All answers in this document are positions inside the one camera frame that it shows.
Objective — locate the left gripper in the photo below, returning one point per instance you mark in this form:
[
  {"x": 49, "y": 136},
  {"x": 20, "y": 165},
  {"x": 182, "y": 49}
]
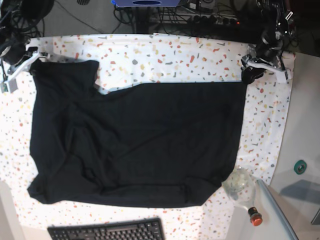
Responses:
[{"x": 254, "y": 67}]

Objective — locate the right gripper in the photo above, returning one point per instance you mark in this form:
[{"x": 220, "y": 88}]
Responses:
[{"x": 13, "y": 61}]

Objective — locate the black t-shirt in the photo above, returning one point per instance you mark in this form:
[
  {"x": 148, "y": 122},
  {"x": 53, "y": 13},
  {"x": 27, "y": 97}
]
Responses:
[{"x": 154, "y": 145}]

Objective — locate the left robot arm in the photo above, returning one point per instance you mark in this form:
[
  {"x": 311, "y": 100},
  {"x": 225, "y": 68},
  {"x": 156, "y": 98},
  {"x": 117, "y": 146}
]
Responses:
[{"x": 267, "y": 54}]

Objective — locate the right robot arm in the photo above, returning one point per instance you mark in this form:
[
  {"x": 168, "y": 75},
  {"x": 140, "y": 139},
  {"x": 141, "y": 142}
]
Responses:
[{"x": 18, "y": 25}]

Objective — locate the black power strip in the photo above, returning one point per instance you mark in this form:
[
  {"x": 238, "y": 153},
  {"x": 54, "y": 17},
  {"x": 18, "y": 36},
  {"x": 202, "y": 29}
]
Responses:
[{"x": 214, "y": 19}]

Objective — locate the blue box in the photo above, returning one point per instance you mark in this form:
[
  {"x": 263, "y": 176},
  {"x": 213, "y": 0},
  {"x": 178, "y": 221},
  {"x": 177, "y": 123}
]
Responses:
[{"x": 145, "y": 3}]

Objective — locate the green tape roll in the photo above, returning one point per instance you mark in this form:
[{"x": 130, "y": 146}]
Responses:
[{"x": 300, "y": 167}]

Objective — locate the clear glass bottle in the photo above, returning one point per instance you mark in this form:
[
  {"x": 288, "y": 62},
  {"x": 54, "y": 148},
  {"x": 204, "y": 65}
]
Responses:
[{"x": 241, "y": 189}]

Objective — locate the grey metal rod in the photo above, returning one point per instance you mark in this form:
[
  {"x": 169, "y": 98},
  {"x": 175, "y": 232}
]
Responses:
[{"x": 277, "y": 224}]

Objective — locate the black keyboard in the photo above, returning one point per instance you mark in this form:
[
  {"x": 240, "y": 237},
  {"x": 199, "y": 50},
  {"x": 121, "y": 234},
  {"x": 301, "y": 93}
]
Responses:
[{"x": 146, "y": 229}]

